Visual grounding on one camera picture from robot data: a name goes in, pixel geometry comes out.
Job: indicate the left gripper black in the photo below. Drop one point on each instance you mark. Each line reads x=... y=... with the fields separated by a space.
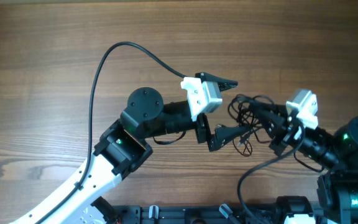
x=220 y=135

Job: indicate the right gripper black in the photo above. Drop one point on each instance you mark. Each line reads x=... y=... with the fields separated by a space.
x=276 y=126

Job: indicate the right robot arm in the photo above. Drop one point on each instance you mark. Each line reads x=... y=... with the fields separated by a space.
x=336 y=153

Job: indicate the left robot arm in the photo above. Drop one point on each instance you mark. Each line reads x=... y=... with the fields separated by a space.
x=122 y=148

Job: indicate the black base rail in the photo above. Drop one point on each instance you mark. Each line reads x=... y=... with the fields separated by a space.
x=154 y=214

